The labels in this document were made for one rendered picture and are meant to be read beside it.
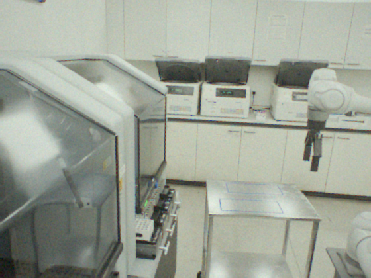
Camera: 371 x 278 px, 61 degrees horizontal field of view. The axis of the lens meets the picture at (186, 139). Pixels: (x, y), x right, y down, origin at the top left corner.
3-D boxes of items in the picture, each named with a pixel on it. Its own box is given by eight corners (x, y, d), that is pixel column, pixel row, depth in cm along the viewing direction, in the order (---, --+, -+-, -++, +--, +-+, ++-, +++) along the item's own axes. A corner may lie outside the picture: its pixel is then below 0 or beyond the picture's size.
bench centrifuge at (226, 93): (199, 116, 365) (203, 55, 345) (203, 106, 424) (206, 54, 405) (248, 119, 359) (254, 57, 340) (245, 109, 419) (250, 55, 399)
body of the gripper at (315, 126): (328, 122, 130) (325, 143, 133) (322, 117, 138) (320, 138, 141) (310, 120, 131) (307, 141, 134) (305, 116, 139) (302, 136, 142)
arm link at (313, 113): (326, 104, 137) (324, 118, 139) (305, 103, 138) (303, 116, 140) (333, 108, 128) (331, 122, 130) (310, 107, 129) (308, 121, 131)
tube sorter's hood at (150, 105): (32, 204, 144) (15, 61, 126) (88, 159, 202) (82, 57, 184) (142, 214, 139) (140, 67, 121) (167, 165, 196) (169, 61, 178)
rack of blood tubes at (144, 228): (87, 236, 149) (86, 225, 147) (95, 225, 158) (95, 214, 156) (148, 243, 145) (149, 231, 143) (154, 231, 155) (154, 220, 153)
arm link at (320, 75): (304, 102, 139) (307, 108, 127) (309, 67, 135) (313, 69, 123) (330, 104, 137) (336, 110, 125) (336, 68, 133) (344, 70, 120)
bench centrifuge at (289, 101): (274, 121, 356) (281, 58, 336) (267, 110, 415) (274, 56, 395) (326, 124, 350) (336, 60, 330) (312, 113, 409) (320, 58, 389)
